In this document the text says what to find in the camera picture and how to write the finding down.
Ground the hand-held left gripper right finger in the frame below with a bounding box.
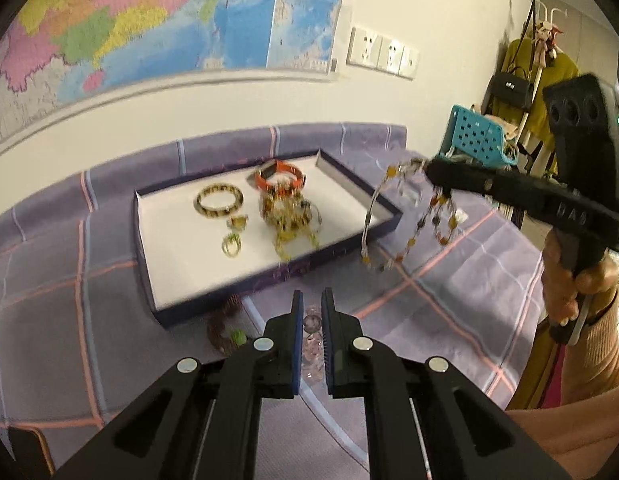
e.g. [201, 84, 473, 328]
[321, 287, 550, 480]

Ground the orange bracelet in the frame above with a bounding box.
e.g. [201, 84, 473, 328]
[253, 159, 308, 194]

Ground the purple mesh bracelet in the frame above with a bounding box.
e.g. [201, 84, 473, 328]
[206, 295, 256, 354]

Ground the green and yellow bangle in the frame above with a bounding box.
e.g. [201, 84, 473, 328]
[194, 183, 245, 220]

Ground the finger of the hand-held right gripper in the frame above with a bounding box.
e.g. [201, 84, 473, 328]
[424, 157, 533, 211]

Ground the clear pink crystal bracelet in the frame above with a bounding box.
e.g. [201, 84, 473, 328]
[299, 305, 327, 387]

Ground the small plush toy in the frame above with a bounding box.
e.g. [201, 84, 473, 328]
[532, 20, 563, 64]

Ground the dark board with orange edge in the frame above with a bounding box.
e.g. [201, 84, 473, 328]
[3, 424, 56, 477]

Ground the purple patterned jewelry box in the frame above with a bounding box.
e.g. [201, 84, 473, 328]
[133, 147, 404, 330]

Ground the magenta cloth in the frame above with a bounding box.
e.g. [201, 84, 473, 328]
[539, 345, 566, 409]

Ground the green beaded ring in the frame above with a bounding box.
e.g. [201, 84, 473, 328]
[220, 232, 243, 260]

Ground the black handbag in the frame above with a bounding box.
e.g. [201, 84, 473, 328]
[489, 72, 535, 111]

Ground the yellow beaded bracelet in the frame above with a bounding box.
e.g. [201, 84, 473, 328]
[259, 190, 323, 261]

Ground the person's right hand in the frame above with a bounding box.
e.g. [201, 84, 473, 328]
[541, 232, 619, 324]

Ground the white coat rack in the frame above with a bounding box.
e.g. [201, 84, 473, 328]
[509, 0, 565, 153]

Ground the purple plaid bedsheet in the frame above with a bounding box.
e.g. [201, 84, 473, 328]
[0, 121, 546, 480]

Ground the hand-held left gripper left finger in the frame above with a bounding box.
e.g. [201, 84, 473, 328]
[52, 290, 305, 480]

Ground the teal plastic basket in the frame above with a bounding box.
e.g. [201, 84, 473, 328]
[439, 105, 518, 169]

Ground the colourful wall map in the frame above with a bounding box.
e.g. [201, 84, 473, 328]
[0, 0, 351, 158]

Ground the olive yellow coat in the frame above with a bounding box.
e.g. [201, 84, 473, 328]
[494, 37, 580, 177]

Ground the white wall socket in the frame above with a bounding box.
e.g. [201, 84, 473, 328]
[377, 36, 406, 74]
[347, 25, 381, 69]
[400, 45, 421, 81]

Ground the amber beaded necklace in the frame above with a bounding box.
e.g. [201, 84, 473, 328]
[360, 157, 471, 274]

